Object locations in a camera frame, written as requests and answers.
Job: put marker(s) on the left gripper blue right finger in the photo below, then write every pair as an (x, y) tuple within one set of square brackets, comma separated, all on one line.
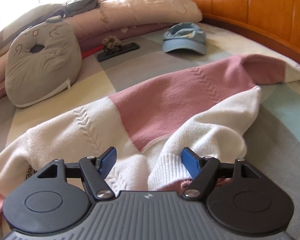
[(203, 172)]

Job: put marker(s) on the folded grey-green cloth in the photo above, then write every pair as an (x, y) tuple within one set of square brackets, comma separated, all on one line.
[(75, 7)]

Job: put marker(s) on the grey pillow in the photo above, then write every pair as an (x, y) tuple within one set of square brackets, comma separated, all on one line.
[(31, 18)]

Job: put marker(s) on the pink floral folded quilt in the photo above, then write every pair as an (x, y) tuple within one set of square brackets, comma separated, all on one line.
[(117, 14)]

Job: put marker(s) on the black phone with flower holder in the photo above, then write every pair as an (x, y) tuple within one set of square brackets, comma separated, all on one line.
[(113, 47)]

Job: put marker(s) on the red object under quilt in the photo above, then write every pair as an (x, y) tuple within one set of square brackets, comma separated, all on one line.
[(89, 52)]

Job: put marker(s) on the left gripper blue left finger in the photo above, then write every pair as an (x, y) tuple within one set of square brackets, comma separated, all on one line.
[(94, 171)]

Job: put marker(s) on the blue baseball cap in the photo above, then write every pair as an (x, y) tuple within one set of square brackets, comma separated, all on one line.
[(185, 35)]

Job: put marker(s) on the pink and white sweater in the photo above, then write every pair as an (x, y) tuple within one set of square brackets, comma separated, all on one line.
[(206, 108)]

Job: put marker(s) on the grey cat face cushion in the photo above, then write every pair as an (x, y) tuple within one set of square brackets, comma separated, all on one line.
[(42, 61)]

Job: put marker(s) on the wooden headboard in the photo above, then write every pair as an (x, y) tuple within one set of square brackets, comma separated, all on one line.
[(272, 23)]

